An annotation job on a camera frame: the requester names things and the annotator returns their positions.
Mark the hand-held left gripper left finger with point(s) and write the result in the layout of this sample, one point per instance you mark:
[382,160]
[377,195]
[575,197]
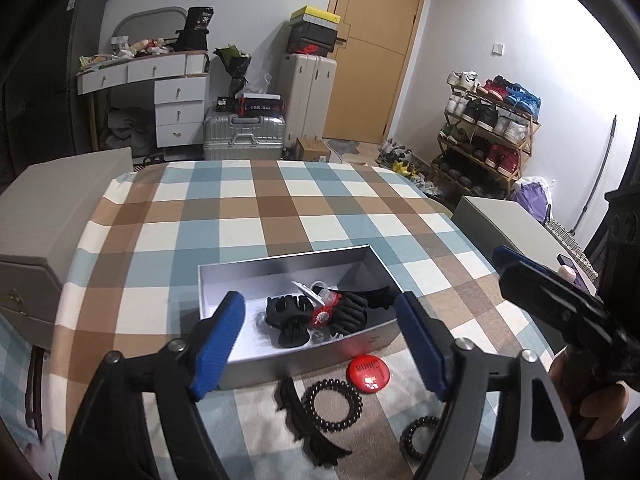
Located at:
[220,345]

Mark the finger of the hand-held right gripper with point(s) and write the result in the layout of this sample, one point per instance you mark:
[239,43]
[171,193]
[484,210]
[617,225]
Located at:
[540,290]

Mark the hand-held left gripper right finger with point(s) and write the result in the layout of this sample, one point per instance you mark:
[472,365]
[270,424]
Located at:
[420,345]

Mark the red round badge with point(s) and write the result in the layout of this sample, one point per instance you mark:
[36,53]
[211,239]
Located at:
[367,372]

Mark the black smooth hair claw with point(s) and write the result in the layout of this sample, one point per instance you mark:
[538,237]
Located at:
[290,317]

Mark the black ridged hair claw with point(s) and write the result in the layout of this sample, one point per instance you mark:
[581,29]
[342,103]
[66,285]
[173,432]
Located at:
[350,315]

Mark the silver rectangular box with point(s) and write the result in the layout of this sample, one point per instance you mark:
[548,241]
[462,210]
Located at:
[300,360]

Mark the red white hair clip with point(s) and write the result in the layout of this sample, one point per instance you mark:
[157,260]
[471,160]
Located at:
[322,316]

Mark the black hair bow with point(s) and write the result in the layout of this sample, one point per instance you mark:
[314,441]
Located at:
[320,447]

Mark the person's right hand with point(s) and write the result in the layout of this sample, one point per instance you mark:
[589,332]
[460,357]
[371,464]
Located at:
[605,410]

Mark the small pink purple item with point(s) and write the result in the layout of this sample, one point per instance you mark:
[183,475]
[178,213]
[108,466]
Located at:
[569,272]

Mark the wicker basket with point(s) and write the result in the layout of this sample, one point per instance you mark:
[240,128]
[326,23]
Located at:
[570,245]

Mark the small grey cabinet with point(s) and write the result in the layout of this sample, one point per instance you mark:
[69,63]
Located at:
[500,225]

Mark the purple plastic bag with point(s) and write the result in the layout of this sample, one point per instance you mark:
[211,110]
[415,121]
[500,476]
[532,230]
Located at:
[532,200]

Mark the grey metal pole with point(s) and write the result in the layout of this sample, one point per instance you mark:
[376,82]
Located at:
[602,170]

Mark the checkered blanket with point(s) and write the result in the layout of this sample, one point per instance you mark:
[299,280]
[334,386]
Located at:
[225,210]

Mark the heap of floor shoes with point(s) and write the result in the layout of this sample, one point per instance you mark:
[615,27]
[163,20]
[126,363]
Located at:
[405,165]

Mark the wooden shoe rack with shoes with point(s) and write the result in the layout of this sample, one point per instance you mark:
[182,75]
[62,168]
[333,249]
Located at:
[480,115]

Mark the silver ribbed suitcase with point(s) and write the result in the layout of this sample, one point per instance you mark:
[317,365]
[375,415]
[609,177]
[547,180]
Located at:
[240,135]

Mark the grey floor mat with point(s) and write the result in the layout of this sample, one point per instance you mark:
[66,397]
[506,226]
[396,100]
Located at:
[345,147]

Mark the small brown cardboard box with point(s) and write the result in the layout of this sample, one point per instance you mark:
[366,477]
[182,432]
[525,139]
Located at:
[312,150]

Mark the large grey cabinet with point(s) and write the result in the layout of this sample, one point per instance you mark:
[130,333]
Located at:
[45,210]

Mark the grey clothes heap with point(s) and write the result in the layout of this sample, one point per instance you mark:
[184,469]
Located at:
[130,130]

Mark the white dressing desk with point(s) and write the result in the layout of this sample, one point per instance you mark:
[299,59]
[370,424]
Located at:
[175,110]

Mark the small black box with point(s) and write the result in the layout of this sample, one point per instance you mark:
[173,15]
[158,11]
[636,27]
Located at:
[227,105]

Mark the black red flat box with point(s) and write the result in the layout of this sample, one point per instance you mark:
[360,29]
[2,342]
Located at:
[260,105]

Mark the white upright suitcase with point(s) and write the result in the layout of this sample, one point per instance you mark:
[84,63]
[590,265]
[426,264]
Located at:
[305,95]

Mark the black wrapped bouquet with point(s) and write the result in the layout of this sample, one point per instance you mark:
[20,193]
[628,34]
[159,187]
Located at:
[234,67]

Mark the wooden door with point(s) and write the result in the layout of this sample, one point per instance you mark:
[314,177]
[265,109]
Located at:
[375,60]

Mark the pile of desk clutter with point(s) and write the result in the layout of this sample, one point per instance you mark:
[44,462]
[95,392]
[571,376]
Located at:
[125,52]

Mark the red black shoe box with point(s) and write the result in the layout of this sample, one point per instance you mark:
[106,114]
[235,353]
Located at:
[309,48]

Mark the dark wardrobe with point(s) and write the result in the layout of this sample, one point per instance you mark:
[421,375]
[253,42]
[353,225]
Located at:
[50,85]

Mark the black bag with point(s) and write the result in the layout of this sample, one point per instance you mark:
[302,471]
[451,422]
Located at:
[195,30]

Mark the grey arched mirror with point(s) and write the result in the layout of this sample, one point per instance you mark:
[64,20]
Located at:
[150,22]

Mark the yellow shoe box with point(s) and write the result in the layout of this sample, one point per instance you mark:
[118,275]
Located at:
[315,15]

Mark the white light switch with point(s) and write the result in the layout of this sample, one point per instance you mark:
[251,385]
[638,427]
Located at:
[498,49]

